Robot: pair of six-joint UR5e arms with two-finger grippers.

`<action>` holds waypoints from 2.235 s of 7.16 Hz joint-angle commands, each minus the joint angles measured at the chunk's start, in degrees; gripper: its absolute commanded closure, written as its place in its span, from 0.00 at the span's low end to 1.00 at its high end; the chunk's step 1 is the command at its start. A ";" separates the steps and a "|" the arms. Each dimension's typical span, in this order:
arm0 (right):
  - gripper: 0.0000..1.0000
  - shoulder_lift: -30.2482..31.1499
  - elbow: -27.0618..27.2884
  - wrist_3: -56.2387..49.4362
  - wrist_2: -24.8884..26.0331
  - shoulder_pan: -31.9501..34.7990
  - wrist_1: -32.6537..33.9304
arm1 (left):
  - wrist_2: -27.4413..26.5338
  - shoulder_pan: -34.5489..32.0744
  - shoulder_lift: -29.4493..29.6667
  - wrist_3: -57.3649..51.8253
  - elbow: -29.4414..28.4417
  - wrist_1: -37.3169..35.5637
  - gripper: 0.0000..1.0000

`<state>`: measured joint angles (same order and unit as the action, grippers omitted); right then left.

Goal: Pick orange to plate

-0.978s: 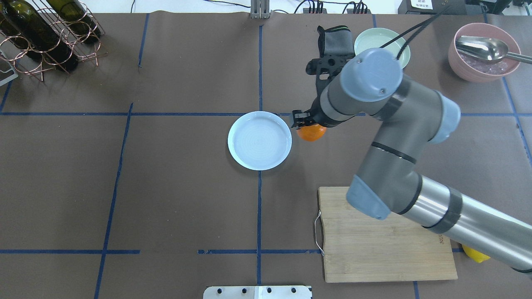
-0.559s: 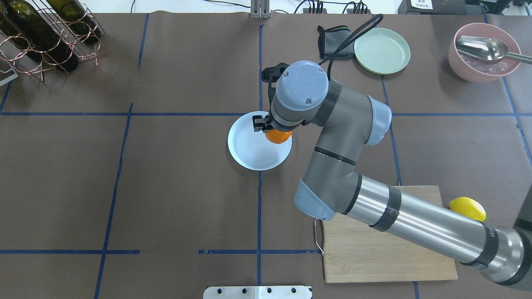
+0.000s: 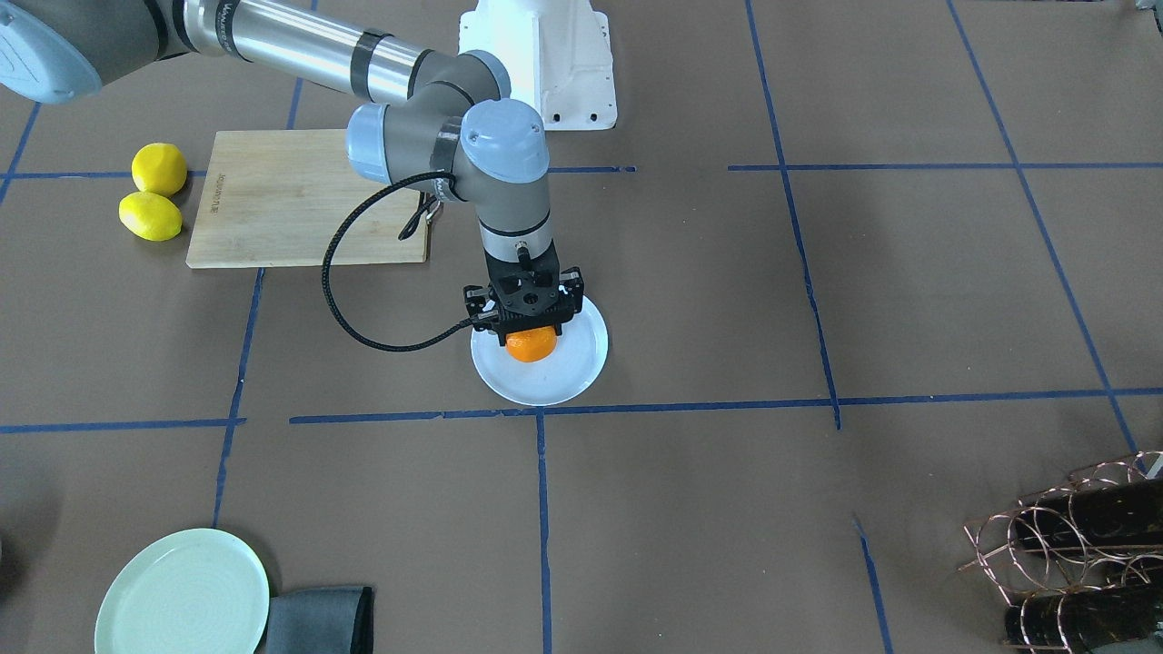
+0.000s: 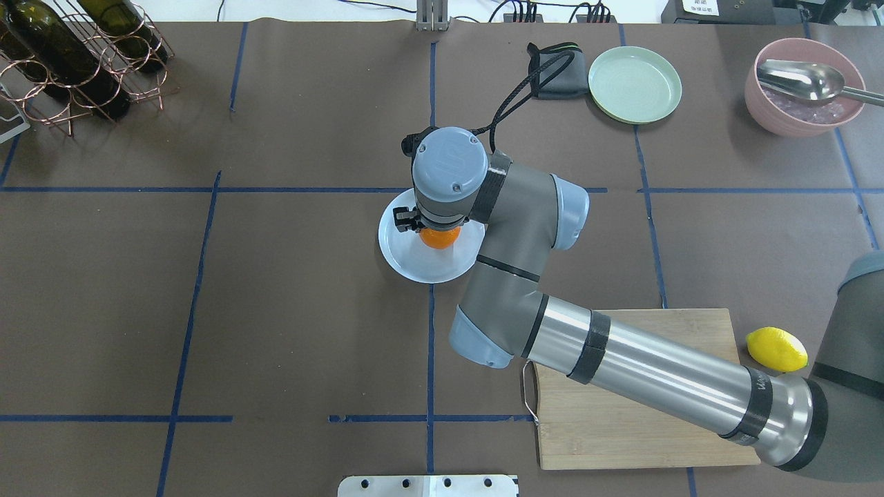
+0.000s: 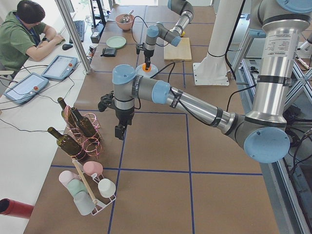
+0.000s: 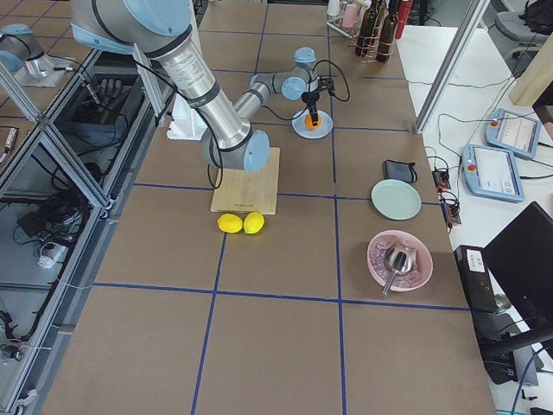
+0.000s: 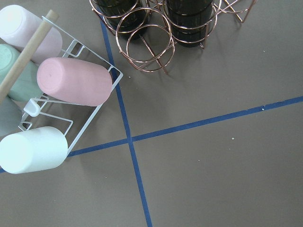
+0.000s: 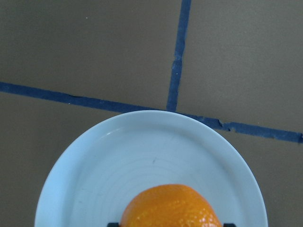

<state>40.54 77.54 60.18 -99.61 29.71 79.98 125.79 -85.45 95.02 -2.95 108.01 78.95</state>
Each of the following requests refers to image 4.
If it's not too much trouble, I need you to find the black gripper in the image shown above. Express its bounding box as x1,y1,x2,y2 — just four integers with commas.
394,206,470,233

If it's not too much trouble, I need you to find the orange mandarin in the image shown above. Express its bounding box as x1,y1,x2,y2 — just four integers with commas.
418,226,461,251

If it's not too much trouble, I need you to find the light blue plate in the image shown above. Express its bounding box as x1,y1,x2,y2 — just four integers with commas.
378,188,486,284

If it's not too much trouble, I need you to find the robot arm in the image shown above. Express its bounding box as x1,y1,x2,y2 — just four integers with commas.
392,126,882,483

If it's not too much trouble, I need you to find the light green plate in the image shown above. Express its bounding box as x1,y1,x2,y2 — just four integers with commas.
588,46,683,125

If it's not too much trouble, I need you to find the dark grey folded cloth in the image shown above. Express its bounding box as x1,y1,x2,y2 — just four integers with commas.
527,41,590,100

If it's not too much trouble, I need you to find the black power strip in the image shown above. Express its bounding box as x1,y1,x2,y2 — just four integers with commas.
500,1,544,24
569,1,615,24

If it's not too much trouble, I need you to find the bamboo cutting board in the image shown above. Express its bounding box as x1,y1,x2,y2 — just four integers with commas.
533,308,760,471

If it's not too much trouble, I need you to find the upper yellow lemon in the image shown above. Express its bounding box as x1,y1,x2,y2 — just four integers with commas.
745,327,809,373

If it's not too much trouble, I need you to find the pink bowl with ice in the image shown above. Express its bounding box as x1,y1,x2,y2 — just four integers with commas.
743,37,866,137

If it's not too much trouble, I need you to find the dark green wine bottle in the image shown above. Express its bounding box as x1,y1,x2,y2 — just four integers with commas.
2,1,131,121

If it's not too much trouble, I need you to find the metal scoop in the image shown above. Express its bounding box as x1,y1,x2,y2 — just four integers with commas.
756,59,883,107

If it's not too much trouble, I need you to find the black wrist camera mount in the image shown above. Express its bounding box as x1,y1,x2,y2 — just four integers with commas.
401,126,438,158

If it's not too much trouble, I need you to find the aluminium frame post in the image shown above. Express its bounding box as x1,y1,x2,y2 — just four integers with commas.
416,0,450,32

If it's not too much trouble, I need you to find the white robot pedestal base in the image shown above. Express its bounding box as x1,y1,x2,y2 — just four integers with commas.
337,473,520,496

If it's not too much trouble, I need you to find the copper wire wine rack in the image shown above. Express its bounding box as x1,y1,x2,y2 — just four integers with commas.
2,1,181,136

